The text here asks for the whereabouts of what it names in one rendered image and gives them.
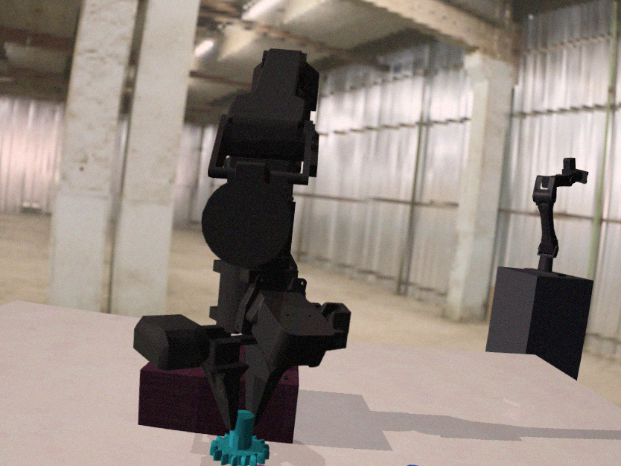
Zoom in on teal gear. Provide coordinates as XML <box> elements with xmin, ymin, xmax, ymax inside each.
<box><xmin>209</xmin><ymin>410</ymin><xmax>270</xmax><ymax>466</ymax></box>

